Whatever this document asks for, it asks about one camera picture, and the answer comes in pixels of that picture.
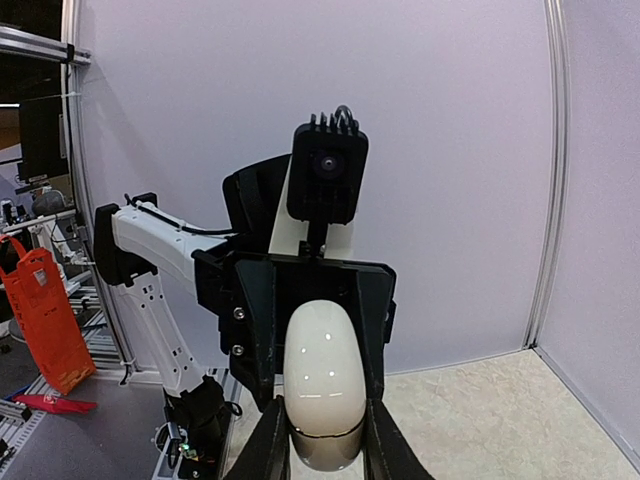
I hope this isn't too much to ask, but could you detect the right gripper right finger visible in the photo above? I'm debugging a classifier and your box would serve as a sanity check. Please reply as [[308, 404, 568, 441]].
[[363, 399, 434, 480]]

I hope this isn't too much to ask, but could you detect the orange bag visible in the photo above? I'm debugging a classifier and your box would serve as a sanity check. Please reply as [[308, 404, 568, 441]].
[[1, 235, 96, 395]]

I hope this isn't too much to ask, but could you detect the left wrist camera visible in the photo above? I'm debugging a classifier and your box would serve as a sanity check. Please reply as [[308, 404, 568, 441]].
[[286, 105, 369, 258]]

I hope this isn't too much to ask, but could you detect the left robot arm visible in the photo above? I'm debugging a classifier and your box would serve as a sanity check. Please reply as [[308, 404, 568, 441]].
[[94, 148, 406, 479]]

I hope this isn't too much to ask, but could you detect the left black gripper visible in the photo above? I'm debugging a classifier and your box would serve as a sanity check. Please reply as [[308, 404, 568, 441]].
[[192, 250, 396, 412]]

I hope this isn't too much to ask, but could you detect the black monitor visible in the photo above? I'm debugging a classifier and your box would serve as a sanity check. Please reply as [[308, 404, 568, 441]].
[[19, 96, 69, 183]]

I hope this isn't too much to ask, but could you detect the aluminium shelf frame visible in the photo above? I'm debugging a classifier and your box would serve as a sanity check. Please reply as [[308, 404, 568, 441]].
[[0, 0, 131, 381]]

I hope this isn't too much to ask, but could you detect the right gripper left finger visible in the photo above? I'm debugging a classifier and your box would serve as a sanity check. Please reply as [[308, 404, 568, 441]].
[[227, 395, 291, 480]]

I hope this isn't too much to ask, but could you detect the right aluminium frame post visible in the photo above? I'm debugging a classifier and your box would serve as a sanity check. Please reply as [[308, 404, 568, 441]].
[[522, 0, 571, 350]]

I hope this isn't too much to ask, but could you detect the white square charging case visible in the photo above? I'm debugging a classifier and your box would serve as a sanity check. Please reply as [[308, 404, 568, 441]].
[[283, 300, 366, 472]]

